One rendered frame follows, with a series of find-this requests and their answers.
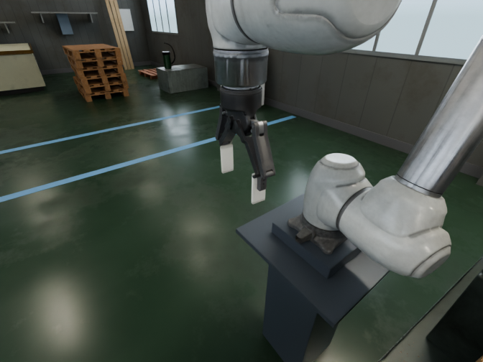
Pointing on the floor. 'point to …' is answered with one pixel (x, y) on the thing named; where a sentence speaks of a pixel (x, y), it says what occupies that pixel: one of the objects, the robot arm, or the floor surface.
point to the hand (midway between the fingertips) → (241, 181)
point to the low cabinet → (19, 70)
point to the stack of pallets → (97, 70)
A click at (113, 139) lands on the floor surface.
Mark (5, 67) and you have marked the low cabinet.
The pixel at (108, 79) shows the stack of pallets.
